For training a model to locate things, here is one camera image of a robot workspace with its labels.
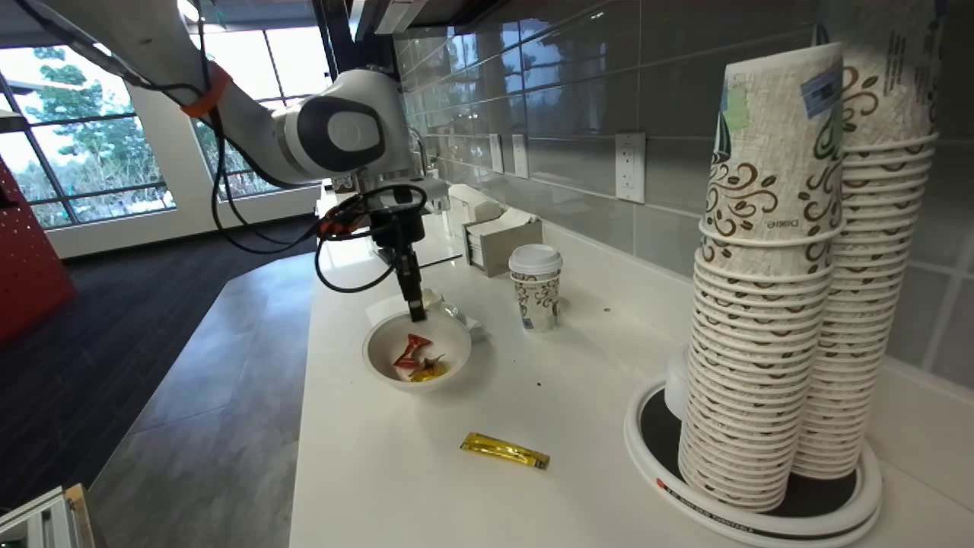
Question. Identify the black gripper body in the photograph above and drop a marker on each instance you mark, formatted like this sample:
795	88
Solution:
398	228

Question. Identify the red candy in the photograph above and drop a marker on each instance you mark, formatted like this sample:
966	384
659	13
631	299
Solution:
411	352

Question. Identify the white foam bowl plate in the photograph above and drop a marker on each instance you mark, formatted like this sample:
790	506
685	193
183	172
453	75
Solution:
383	353

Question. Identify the small yellow candy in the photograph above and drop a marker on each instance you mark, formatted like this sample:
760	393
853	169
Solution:
430	371

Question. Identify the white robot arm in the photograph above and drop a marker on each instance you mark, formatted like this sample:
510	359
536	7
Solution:
337	133

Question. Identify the printed paper cup with lid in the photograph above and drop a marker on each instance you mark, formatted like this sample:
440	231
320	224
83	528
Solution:
536	293

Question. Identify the long yellow packet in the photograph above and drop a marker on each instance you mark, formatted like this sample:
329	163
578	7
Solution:
505	449

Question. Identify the large window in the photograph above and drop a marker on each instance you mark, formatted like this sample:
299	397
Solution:
80	154
275	63

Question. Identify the paper cup stack blue label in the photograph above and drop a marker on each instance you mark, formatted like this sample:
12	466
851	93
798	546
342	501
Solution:
757	353

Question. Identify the red cabinet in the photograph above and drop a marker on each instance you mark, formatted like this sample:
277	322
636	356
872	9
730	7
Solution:
26	261

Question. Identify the white panel with wood edge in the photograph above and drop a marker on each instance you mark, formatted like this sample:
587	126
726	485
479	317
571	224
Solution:
40	520

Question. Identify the round black cup tray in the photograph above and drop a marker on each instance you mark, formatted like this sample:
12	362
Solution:
812	502

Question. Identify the printed paper cup stack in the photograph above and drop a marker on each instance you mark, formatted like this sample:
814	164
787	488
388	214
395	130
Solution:
885	254

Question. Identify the white wall outlet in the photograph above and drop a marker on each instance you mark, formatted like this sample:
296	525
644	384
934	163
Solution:
631	169

